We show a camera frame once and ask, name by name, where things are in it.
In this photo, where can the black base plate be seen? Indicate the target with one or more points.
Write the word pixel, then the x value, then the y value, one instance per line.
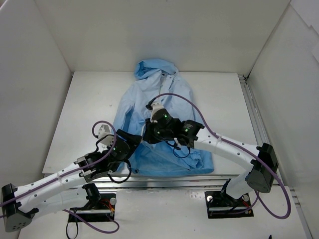
pixel 103 211
pixel 222 207

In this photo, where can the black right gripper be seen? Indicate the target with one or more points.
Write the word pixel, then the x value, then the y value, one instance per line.
pixel 149 132

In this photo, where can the light blue hooded jacket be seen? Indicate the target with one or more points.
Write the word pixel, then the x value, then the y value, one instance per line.
pixel 161 79

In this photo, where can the aluminium front rail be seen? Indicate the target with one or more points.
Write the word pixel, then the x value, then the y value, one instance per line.
pixel 157 183

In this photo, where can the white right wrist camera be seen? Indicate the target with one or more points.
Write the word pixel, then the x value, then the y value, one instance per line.
pixel 154 107

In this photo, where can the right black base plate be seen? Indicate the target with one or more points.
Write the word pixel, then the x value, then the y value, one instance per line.
pixel 222 207

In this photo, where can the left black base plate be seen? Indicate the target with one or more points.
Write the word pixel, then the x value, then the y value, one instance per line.
pixel 103 211

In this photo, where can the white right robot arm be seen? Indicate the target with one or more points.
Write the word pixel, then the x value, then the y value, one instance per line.
pixel 260 162

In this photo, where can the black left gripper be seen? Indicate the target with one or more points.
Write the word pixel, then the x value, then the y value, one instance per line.
pixel 133 139

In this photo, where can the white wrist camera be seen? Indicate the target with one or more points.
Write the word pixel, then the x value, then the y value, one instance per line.
pixel 154 107
pixel 106 134

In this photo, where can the aluminium side rail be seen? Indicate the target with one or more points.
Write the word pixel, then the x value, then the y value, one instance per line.
pixel 262 136

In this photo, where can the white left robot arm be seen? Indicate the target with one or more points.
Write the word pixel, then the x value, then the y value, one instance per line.
pixel 71 187

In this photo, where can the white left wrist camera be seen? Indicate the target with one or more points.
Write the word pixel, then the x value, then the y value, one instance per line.
pixel 106 134

